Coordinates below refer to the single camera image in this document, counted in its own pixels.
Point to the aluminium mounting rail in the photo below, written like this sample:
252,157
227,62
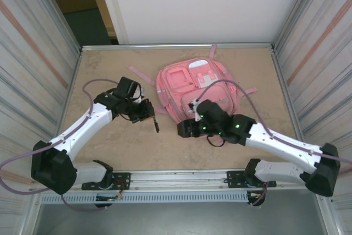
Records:
178,175

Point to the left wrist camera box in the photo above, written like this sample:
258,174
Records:
125,87

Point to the aluminium table side bar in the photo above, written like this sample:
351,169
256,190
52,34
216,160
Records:
286,92
68,103

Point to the black pen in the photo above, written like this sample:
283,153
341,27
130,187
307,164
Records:
156,126

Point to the aluminium table end bar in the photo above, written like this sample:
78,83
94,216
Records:
110,47

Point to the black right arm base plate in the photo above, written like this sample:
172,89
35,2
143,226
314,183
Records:
233,180

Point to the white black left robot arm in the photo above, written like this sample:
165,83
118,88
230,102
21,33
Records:
79,130

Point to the white door frame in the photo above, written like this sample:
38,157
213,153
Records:
112,4

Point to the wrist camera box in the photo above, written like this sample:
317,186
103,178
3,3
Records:
125,87
207,108

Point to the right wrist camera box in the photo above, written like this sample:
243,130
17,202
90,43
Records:
207,108

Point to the pink backpack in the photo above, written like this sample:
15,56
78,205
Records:
178,81

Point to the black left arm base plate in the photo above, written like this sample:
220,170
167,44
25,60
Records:
123,181

